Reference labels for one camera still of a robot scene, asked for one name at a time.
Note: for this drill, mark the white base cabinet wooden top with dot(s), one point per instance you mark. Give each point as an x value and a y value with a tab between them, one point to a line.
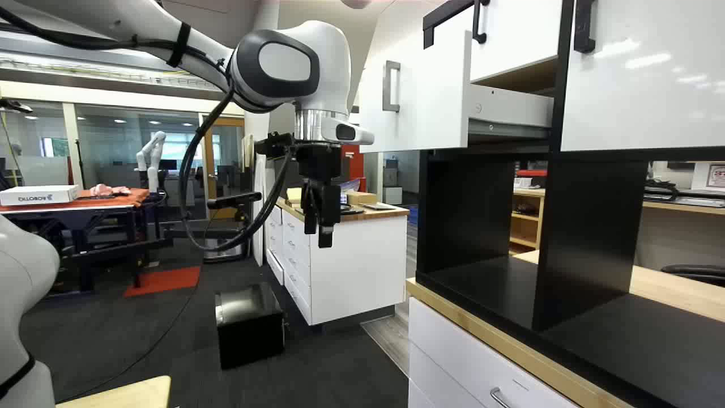
453	355

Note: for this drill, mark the small white robot arm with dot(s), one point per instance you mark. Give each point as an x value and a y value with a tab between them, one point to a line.
149	155

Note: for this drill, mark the light wooden table corner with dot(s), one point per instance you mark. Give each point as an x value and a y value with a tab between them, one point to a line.
124	395

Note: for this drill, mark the black box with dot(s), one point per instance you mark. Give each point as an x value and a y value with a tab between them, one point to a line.
247	325

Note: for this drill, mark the red floor mat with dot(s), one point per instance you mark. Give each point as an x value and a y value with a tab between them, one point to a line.
163	281

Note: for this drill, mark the black shelf cabinet frame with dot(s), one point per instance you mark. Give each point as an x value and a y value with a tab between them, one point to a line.
589	234

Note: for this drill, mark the flat white box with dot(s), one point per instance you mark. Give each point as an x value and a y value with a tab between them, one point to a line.
36	196

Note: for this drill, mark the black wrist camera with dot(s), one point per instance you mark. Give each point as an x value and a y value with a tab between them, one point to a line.
275	143

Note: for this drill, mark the wooden door frame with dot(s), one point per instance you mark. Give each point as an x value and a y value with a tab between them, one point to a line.
205	155

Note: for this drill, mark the white island cabinet wooden top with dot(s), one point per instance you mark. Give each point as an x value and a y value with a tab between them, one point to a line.
353	264

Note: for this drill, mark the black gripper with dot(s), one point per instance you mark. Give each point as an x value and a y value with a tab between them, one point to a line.
318	162

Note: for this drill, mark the black metal stand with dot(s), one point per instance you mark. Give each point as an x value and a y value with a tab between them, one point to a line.
227	219

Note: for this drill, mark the wooden counter with clutter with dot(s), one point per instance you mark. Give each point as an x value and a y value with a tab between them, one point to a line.
682	192

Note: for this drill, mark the red topped black table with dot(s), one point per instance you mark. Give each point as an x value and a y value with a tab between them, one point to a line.
90	205

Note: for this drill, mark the wooden shelf unit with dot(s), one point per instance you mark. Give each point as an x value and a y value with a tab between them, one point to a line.
525	219

